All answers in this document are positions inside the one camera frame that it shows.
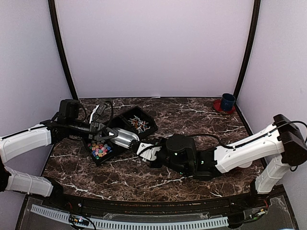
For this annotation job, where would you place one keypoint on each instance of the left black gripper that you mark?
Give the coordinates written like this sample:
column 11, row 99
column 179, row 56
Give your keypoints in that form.
column 94, row 133

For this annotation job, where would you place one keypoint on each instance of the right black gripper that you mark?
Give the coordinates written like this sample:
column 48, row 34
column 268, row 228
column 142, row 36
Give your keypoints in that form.
column 155, row 142

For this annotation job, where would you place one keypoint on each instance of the metal scoop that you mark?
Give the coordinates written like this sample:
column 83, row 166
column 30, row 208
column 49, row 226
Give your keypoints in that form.
column 122, row 137

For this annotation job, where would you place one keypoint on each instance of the black three-compartment candy tray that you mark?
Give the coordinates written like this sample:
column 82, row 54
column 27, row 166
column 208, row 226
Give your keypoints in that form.
column 121, row 121

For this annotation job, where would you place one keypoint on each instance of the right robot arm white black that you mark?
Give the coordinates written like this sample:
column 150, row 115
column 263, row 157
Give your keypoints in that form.
column 282, row 139

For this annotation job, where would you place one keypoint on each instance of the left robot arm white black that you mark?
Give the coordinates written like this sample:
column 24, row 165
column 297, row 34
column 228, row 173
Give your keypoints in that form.
column 64, row 124

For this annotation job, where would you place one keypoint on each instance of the star candies pile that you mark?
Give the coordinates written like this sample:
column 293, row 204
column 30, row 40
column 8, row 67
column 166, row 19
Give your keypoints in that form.
column 99, row 150

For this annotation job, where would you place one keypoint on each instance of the stick candies pile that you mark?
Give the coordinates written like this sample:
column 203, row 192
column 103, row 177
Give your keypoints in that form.
column 140, row 125

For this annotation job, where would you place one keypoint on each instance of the left circuit board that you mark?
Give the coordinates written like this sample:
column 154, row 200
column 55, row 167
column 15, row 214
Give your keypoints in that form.
column 78, row 220

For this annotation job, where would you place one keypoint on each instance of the circuit board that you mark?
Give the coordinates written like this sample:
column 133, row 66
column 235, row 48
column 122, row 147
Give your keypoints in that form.
column 258, row 213
column 78, row 220

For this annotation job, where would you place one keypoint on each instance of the red plate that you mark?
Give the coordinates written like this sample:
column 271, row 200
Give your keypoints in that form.
column 217, row 107

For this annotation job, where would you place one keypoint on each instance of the blue mug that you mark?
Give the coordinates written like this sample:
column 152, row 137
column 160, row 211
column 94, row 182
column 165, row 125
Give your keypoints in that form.
column 227, row 102

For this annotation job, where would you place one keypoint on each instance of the orange white bowl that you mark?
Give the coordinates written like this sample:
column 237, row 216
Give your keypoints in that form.
column 245, row 165

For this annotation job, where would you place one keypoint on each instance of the right circuit board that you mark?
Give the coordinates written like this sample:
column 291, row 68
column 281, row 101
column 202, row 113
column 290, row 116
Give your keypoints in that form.
column 258, row 213

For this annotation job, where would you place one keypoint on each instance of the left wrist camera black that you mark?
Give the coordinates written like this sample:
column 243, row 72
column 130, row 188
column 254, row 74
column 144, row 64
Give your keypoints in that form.
column 69, row 108

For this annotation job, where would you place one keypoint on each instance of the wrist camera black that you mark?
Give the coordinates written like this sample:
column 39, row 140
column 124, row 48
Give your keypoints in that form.
column 69, row 108
column 181, row 149

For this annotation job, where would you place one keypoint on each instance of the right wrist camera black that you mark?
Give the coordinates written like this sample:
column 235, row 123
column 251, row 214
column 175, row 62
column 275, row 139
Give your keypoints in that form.
column 181, row 149

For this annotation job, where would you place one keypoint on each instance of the black front table rail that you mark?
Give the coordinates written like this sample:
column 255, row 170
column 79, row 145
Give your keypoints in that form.
column 143, row 194

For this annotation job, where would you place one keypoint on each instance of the white slotted cable duct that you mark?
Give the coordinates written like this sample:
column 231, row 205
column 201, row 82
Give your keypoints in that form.
column 111, row 224

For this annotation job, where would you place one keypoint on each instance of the left black frame post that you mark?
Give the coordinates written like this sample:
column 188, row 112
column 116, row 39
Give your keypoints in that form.
column 60, row 48

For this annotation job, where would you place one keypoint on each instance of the black frame post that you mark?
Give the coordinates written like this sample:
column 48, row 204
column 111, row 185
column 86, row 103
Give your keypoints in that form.
column 249, row 46
column 60, row 48

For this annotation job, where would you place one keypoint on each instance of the right black frame post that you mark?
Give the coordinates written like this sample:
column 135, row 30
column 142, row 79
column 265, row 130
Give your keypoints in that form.
column 249, row 46

